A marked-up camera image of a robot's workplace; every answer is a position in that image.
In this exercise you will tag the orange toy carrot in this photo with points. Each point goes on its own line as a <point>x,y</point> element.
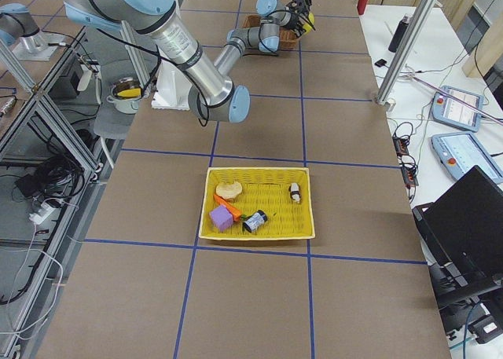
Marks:
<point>235,212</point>

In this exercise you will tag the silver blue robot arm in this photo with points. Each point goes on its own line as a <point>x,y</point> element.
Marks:
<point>213,95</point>

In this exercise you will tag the black white toy figure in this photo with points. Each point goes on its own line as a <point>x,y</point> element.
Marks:
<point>294,192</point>

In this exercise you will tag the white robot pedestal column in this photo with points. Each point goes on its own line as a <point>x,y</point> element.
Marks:
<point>172,89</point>

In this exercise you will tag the small black adapter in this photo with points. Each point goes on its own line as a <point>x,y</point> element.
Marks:
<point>380,63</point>

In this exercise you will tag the aluminium frame post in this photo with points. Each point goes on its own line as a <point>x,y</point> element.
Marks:
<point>412,33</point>

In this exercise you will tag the upper teach pendant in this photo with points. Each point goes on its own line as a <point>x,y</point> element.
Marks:
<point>452,113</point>

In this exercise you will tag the toy bread slice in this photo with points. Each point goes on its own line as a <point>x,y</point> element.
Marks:
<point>229,191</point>

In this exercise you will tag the brown wicker basket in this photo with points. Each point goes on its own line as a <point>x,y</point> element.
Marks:
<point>288,39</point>

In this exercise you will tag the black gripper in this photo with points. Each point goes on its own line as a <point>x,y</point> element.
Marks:
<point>299,2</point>

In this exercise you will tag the blue labelled can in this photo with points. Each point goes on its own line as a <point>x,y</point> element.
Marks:
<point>256,220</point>

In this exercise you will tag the purple cube block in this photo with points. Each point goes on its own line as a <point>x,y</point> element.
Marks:
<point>221,218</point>

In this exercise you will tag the white enamel pot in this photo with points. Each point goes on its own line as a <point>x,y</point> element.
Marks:
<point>125,95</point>

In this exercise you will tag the yellow plastic basket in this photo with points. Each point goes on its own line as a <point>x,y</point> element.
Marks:
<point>266,189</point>

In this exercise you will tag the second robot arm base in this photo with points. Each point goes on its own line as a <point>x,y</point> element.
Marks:
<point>18,25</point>

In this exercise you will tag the lower teach pendant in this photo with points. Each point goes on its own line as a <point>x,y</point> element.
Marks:
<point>460,152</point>

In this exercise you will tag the teach pendant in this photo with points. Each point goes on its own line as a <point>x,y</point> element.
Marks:
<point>460,152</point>
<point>452,113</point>

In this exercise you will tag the black orange usb hub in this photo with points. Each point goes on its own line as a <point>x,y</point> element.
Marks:
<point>408,165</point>

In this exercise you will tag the black laptop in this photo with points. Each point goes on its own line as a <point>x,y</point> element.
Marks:
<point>463,231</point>

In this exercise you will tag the black water bottle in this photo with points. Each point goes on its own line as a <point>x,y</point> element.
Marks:
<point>399,33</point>

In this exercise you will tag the white power strip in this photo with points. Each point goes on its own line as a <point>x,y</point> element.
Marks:
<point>45,209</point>

